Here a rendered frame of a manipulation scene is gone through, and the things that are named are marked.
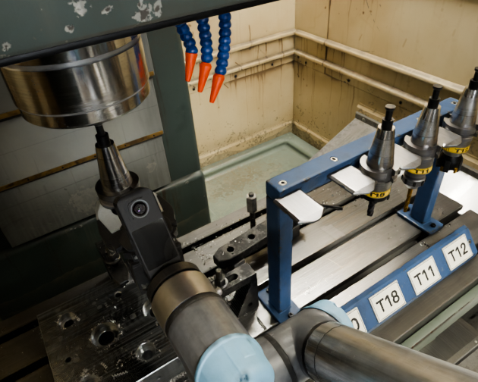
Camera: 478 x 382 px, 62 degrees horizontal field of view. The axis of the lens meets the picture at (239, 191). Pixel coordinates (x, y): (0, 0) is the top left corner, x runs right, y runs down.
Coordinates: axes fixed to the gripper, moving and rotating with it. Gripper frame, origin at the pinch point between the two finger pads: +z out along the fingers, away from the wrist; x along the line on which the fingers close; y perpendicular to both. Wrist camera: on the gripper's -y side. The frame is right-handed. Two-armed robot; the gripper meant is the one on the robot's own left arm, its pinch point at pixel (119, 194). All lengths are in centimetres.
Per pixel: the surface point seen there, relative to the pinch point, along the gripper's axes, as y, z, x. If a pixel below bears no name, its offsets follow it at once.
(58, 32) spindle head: -30.0, -21.4, -3.9
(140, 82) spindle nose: -19.1, -7.0, 5.0
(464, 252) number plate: 31, -25, 63
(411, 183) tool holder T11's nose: 10, -17, 48
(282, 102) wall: 46, 81, 94
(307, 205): 2.4, -16.9, 23.1
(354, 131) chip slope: 41, 38, 95
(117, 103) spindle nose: -18.2, -8.7, 1.4
